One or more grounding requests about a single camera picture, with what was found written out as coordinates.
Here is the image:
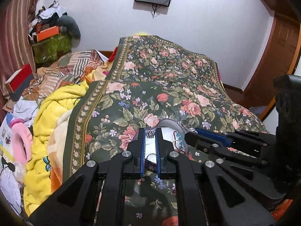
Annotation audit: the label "red string bracelet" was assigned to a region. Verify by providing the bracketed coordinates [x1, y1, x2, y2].
[172, 130, 186, 155]

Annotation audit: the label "small silver charm earring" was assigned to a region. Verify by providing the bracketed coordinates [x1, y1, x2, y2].
[145, 129, 155, 138]

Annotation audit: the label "purple heart-shaped tin box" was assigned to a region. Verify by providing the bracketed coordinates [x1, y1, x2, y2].
[145, 119, 188, 172]

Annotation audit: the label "yellow fleece blanket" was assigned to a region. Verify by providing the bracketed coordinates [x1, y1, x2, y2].
[24, 81, 89, 215]

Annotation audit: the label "floral dark green bedspread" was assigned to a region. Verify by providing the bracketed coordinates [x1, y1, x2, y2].
[62, 35, 269, 226]

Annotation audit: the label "wooden door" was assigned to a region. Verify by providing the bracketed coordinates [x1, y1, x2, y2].
[243, 14, 300, 120]

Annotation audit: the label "striped patchwork quilt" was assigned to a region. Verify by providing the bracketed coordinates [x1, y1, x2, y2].
[22, 50, 108, 104]

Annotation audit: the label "red and grey box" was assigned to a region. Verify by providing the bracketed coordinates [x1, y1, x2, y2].
[5, 64, 34, 102]

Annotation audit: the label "green patterned storage box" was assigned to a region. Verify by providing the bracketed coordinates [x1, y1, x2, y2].
[32, 33, 71, 64]

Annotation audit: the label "grey neck pillow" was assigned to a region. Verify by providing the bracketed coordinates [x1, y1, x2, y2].
[56, 15, 81, 39]

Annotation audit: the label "orange shoe box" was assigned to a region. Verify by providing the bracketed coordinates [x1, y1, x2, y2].
[33, 26, 59, 42]

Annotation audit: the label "white clothes pile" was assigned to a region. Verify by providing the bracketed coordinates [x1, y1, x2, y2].
[39, 2, 67, 19]

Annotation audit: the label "red striped curtain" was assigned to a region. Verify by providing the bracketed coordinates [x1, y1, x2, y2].
[1, 0, 39, 107]

